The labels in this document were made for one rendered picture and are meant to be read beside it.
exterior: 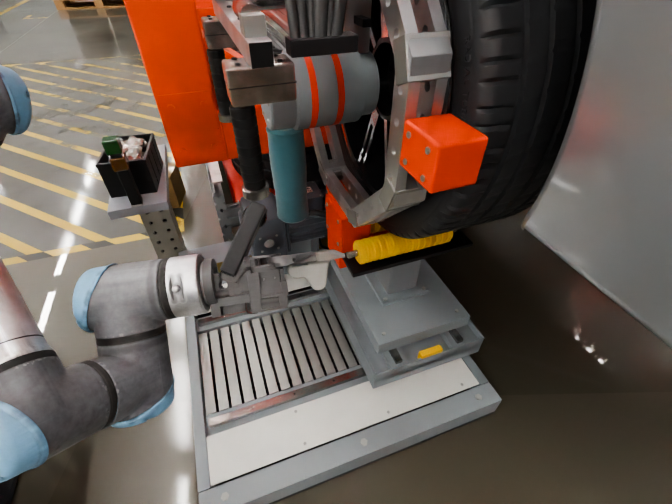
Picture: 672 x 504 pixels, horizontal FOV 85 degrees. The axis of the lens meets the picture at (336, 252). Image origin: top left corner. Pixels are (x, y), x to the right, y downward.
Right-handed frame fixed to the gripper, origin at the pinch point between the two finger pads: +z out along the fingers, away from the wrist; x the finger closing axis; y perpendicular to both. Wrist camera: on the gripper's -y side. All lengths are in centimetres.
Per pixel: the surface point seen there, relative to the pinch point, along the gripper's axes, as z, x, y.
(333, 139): 8.8, -36.2, -28.8
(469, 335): 45, -48, 31
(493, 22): 19.8, 17.3, -24.9
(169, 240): -50, -95, -12
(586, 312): 102, -64, 35
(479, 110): 19.6, 12.6, -16.2
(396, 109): 10.0, 7.8, -18.9
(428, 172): 11.5, 12.3, -8.8
